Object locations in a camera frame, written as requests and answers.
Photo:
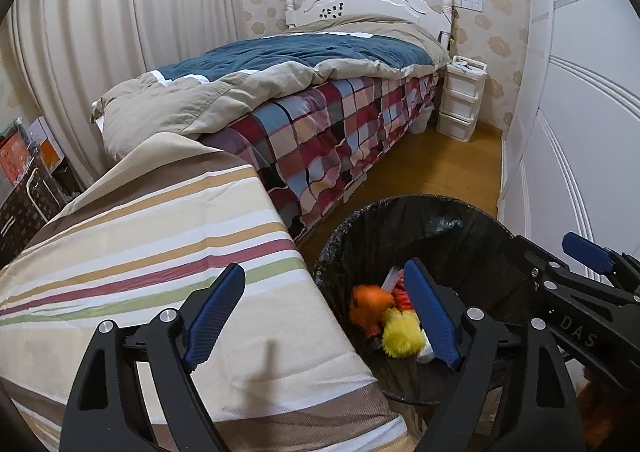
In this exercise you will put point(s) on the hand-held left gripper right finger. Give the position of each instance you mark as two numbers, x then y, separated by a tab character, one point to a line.
432	314

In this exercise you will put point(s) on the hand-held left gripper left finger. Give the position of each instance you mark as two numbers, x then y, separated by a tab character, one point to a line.
212	317

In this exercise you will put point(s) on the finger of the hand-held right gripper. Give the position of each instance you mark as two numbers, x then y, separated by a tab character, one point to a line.
587	252
545	267

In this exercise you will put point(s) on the red mesh net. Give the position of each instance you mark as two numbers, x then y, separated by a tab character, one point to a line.
401	298

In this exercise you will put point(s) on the yellow plush toy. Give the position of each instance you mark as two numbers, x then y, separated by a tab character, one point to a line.
402	334

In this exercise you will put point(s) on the white paper strip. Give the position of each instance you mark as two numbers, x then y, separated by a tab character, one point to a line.
392	279

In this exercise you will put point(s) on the black lined trash bin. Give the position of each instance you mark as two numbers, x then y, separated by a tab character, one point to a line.
480	272

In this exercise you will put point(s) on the striped tablecloth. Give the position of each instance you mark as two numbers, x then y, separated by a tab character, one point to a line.
175	232

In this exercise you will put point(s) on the white wardrobe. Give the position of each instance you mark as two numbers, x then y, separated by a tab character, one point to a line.
575	106

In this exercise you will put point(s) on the white plastic drawer unit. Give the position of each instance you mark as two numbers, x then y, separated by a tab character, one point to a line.
460	101

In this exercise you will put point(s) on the small white bin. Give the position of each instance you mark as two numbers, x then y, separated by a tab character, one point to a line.
422	120

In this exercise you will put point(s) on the plaid bedsheet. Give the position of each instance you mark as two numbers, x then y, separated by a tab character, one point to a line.
340	131

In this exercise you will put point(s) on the dark patterned storage box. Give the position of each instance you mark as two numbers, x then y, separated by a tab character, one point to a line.
20	217

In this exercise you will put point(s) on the white cardboard box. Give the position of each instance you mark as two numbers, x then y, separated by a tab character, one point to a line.
47	146

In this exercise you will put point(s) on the orange print cardboard box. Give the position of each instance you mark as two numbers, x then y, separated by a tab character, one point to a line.
12	161

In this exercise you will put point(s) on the bed with plaid sheet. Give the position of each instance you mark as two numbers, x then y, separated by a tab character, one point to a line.
300	51

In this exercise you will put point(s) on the beige striped curtain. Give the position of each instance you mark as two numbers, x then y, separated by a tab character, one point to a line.
125	31

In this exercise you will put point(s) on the white metal frame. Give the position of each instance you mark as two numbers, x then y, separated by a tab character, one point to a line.
32	192

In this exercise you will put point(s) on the white wall switch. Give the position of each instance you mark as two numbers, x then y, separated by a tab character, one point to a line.
470	5

